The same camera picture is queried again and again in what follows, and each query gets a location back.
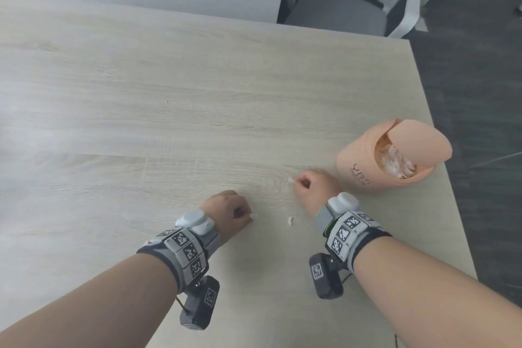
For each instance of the person's right hand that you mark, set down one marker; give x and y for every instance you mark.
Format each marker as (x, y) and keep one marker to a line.
(320, 188)

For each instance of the person's left hand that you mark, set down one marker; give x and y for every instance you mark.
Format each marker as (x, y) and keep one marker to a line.
(222, 211)

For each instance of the person's left fingers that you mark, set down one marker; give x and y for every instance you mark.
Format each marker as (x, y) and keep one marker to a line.
(244, 214)

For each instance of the person's right fingers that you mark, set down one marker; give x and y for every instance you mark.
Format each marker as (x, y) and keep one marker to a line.
(304, 183)

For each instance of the person's left forearm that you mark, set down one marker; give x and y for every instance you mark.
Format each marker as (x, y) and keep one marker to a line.
(93, 303)

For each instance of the person's right forearm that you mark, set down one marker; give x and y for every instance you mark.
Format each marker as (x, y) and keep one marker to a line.
(428, 290)

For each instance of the white wrist tracker puck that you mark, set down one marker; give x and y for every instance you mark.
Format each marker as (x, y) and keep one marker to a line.
(195, 221)
(344, 204)

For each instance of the pink desktop trash bin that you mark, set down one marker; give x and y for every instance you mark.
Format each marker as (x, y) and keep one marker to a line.
(359, 164)

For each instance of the grey marker wristband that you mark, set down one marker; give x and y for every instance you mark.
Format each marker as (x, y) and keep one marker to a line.
(185, 252)
(346, 235)

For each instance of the white scraps inside bin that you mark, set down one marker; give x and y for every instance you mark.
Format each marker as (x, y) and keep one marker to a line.
(395, 162)

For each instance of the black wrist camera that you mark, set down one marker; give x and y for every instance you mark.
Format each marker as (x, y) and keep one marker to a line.
(325, 276)
(200, 303)

